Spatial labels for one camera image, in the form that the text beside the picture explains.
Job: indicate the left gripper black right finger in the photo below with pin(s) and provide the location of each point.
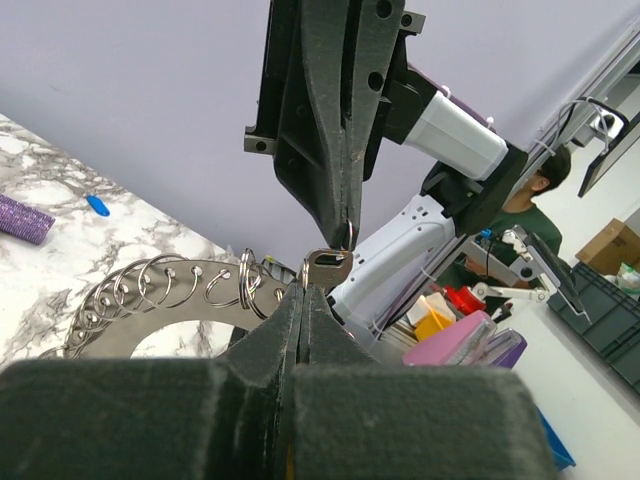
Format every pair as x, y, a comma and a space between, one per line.
363, 420

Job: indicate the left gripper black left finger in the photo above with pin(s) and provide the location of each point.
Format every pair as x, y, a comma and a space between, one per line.
224, 418

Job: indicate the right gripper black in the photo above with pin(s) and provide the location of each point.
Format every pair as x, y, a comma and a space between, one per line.
325, 99

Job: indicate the silver disc keyring holder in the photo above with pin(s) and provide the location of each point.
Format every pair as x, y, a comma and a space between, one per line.
134, 302

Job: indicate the key with black tag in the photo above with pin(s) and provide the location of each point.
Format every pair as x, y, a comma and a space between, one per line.
327, 268

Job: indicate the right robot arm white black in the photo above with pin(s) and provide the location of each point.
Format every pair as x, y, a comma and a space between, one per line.
474, 173

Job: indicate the pink purple box stack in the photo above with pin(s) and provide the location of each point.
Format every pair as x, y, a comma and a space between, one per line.
472, 340

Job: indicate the person in green shirt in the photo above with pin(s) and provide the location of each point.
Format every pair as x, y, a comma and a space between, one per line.
519, 211

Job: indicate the black computer monitor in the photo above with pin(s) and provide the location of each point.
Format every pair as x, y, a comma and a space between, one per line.
625, 139

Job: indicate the dark grey storage crate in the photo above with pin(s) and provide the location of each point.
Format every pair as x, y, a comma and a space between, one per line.
610, 326

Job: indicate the purple glitter toy microphone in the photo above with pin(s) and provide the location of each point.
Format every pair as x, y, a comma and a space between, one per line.
24, 222

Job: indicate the cardboard box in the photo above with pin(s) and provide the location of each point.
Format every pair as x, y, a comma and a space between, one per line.
614, 245

